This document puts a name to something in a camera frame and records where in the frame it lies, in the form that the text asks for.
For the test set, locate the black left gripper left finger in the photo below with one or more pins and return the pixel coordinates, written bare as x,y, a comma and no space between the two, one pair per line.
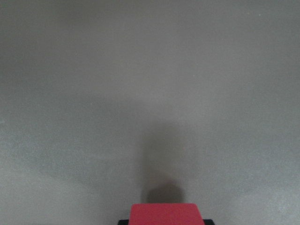
123,222

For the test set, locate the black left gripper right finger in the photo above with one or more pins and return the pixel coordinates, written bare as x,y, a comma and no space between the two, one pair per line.
208,222

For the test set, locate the red block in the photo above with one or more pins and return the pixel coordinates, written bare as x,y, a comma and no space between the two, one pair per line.
165,214

